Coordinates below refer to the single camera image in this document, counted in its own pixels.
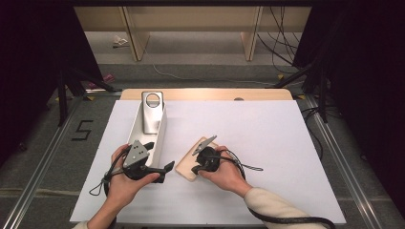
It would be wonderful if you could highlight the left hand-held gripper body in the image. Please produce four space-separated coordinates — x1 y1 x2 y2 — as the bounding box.
122 139 160 181

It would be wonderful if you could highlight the black floor cable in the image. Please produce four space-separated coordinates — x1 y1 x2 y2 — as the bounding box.
300 104 324 160

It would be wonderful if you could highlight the beige phone case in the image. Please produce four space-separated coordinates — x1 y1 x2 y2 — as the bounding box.
175 136 221 183

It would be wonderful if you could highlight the left gripper wrist strap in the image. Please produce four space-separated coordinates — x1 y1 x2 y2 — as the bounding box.
88 179 110 197

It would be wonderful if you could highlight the aluminium floor rail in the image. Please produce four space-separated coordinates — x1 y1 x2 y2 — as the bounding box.
302 94 383 229
2 94 80 229

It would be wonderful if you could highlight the dark curtain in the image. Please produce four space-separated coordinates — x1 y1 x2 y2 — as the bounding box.
0 0 104 166
292 0 405 211

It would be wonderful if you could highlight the white crumpled paper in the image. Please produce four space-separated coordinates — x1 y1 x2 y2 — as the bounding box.
112 34 129 49

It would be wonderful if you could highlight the white storage box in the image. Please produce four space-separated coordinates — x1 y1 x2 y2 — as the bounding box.
126 98 169 173

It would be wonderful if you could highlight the person's right hand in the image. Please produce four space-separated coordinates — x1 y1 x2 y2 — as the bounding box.
199 146 252 198

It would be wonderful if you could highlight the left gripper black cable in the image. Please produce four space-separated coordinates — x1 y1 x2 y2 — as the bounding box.
103 146 132 229

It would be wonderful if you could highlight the wooden shelf unit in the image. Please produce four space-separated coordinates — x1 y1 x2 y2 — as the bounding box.
75 6 312 62

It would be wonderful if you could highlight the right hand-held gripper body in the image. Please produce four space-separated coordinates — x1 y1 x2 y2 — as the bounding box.
191 135 223 175

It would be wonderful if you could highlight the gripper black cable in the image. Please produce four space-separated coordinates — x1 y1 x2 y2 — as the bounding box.
103 146 132 229
209 149 337 229

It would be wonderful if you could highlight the pink floor object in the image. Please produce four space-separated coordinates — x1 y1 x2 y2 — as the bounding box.
88 73 116 90

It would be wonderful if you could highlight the person's left hand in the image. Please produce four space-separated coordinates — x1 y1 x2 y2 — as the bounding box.
106 144 160 204

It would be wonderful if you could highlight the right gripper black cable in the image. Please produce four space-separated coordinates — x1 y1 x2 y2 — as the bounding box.
209 149 337 229

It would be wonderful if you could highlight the black metal stand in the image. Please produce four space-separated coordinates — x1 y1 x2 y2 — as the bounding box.
270 60 329 123
56 68 122 128

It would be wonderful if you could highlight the bundle of black cables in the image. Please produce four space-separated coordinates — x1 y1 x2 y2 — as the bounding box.
257 6 304 70

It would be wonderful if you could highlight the white table mat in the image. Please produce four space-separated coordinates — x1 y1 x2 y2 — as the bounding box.
69 99 348 225

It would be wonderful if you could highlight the right gripper striped wrist strap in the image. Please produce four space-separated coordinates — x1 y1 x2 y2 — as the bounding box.
235 156 265 173

